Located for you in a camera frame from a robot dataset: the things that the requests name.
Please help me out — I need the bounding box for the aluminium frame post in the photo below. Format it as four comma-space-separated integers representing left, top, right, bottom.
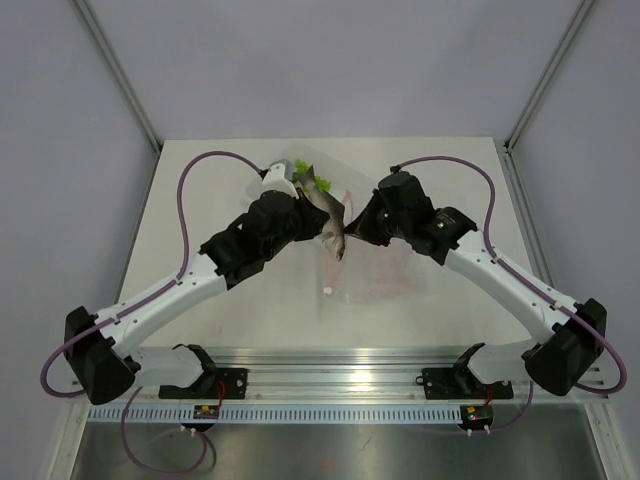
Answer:
504, 0, 599, 154
69, 0, 164, 158

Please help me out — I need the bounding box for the grey toy fish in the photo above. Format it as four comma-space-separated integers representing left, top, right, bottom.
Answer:
294, 165, 347, 263

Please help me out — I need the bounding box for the left aluminium frame post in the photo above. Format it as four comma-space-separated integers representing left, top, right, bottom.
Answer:
69, 0, 164, 158

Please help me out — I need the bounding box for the white slotted cable duct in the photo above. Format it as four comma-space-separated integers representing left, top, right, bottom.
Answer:
89, 403, 462, 425

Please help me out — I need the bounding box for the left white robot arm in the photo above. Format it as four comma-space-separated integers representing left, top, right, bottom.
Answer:
64, 191, 329, 405

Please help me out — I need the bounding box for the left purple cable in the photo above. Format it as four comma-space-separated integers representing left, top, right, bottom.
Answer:
39, 150, 269, 474

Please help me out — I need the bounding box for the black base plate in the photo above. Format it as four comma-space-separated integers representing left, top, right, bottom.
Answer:
415, 367, 514, 400
158, 367, 249, 400

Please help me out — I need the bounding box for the clear zip top bag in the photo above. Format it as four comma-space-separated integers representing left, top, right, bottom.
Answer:
319, 187, 431, 306

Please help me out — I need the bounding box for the right aluminium frame post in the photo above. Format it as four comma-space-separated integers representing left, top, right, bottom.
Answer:
504, 0, 599, 154

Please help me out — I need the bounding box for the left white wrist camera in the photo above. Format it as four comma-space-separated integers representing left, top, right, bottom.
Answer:
261, 159, 299, 198

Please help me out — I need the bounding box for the white plastic basket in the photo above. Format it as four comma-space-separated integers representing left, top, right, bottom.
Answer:
249, 139, 375, 218

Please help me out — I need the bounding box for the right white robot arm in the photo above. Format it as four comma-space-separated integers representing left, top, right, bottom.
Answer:
346, 171, 606, 396

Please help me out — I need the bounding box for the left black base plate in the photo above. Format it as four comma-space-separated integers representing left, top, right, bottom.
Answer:
158, 367, 249, 400

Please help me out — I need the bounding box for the aluminium mounting rail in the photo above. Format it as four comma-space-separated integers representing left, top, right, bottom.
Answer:
67, 347, 611, 404

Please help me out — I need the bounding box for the green grape bunch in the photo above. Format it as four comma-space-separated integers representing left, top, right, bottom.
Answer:
293, 158, 331, 193

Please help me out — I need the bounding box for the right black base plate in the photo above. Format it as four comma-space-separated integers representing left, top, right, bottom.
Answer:
415, 367, 514, 400

